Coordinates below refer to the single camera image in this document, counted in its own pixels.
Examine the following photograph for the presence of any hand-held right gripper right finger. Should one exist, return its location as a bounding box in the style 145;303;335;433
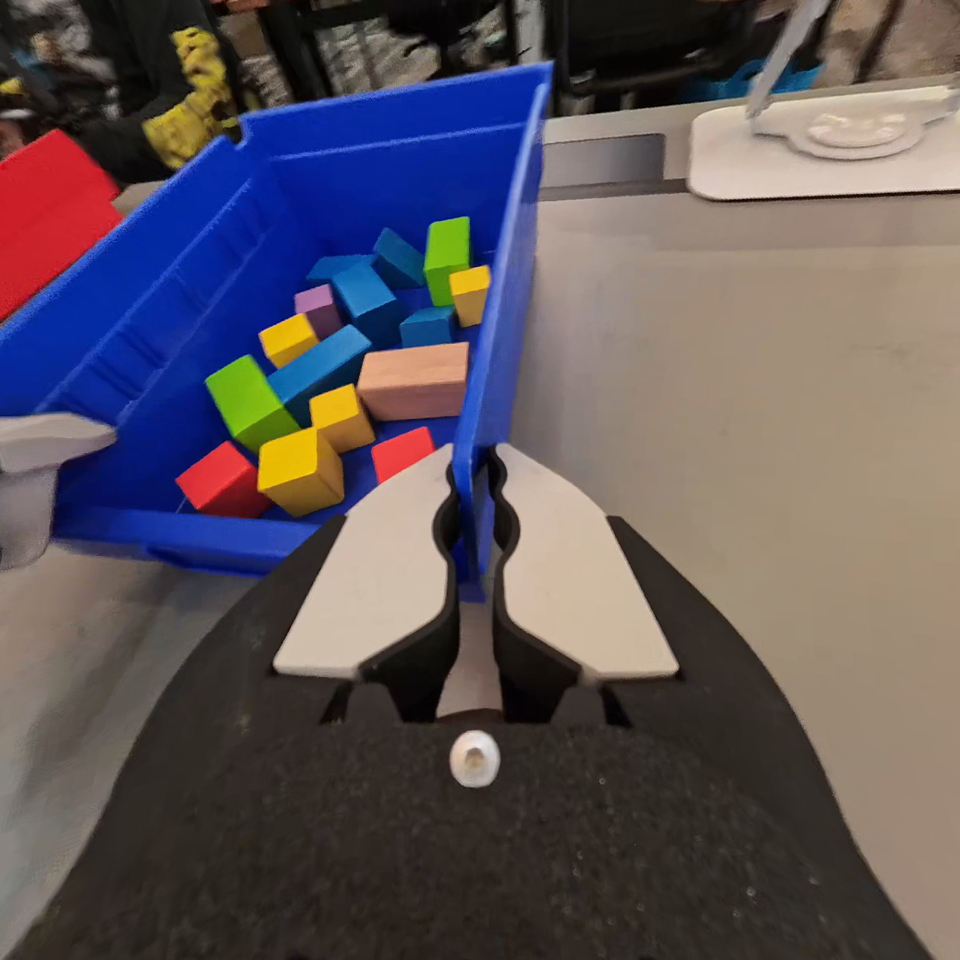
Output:
488;444;681;714

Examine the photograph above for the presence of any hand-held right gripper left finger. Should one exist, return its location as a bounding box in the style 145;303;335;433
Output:
273;444;463;714

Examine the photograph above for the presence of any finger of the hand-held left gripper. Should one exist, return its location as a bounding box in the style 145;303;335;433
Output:
0;414;118;571

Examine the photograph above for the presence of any blue plastic bin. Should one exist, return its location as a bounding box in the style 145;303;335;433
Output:
0;60;555;604

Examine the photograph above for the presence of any pile of coloured wooden blocks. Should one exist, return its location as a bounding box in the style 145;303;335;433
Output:
174;216;493;520

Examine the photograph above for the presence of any grey desk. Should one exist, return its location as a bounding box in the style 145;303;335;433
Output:
0;75;960;960

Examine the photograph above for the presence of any red plastic bin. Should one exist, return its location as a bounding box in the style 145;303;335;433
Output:
0;129;124;324

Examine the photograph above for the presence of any white board stand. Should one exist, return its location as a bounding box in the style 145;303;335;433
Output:
687;0;960;202

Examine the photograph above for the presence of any blue floor tub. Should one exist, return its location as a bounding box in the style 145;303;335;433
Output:
698;57;826;103

